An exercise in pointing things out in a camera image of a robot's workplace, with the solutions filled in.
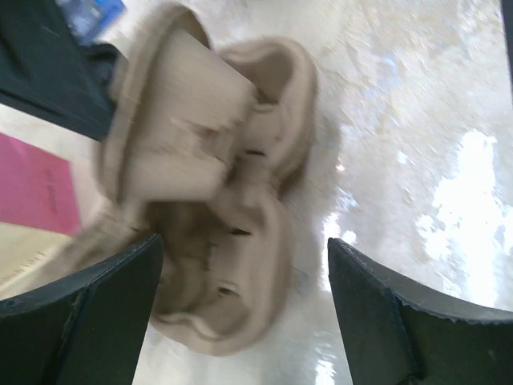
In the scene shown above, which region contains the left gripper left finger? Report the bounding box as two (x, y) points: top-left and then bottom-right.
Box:
(1, 235), (164, 385)

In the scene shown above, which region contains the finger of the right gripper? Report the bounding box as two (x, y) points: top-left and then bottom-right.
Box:
(1, 0), (122, 140)

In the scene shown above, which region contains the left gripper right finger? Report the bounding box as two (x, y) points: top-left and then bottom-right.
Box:
(327, 238), (512, 385)

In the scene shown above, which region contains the cardboard cup carrier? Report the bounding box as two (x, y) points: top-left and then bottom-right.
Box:
(99, 2), (257, 204)
(67, 35), (320, 358)

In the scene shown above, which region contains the blue razor package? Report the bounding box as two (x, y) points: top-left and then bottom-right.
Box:
(56, 0), (126, 46)

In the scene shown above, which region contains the pink beige paper bag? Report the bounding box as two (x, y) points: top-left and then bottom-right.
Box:
(1, 106), (80, 299)

